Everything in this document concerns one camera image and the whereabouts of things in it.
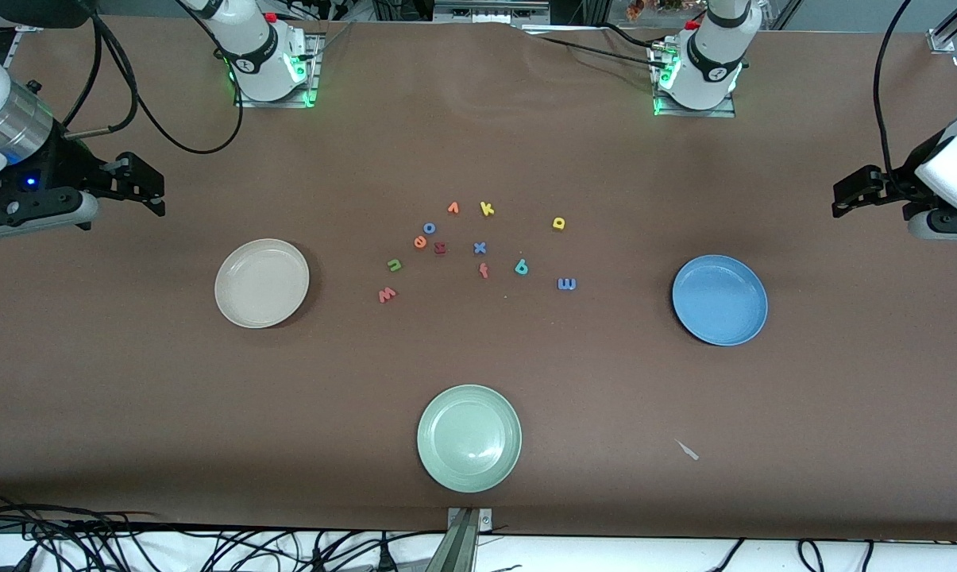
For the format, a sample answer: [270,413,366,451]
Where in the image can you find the aluminium profile beam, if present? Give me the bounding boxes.
[425,507,495,572]

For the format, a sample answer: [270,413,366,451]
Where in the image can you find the beige round plate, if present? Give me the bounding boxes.
[214,238,311,329]

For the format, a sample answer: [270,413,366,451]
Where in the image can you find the short black right arm cable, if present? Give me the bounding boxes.
[61,8,137,142]

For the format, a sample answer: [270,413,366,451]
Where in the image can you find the grey power strip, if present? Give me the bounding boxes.
[433,0,552,23]

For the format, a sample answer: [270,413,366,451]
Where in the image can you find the long black right arm cable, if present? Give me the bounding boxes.
[89,0,245,156]

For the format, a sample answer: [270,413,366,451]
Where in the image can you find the orange dried decoration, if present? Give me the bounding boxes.
[625,0,685,21]

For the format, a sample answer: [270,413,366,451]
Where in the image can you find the brown table cover sheet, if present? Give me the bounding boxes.
[0,14,957,543]

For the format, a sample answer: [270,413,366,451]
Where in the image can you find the black cable tangle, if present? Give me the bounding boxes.
[0,493,447,572]

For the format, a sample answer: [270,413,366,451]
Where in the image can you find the green round plate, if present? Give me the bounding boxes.
[417,385,523,493]

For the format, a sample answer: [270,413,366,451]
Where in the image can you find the blue round plate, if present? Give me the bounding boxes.
[672,254,769,346]

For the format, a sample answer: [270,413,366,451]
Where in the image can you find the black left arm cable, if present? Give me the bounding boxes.
[870,0,936,195]

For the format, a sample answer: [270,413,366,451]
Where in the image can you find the black cable on table cover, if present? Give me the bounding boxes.
[526,32,671,71]

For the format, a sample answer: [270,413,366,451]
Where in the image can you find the aluminium frame corner bracket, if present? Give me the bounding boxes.
[927,0,957,55]
[2,22,46,66]

